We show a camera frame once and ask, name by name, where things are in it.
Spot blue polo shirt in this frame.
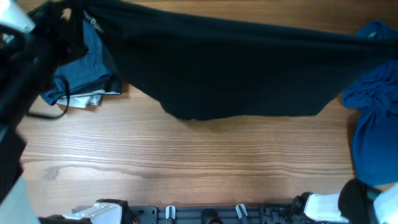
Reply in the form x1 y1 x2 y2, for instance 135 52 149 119
341 19 398 187

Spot black polo shirt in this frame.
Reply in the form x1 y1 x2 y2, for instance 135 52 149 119
76 1 397 120

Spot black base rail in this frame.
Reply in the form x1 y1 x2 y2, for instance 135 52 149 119
130 204 307 224

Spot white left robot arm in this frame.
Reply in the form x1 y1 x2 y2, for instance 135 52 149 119
1 1 137 223

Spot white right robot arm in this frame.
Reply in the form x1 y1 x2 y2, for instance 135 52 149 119
289 179 397 224

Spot folded blue denim shorts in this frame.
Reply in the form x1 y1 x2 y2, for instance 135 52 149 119
40 21 111 105

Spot folded dark green garment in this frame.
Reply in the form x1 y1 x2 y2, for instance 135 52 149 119
103 46 123 95

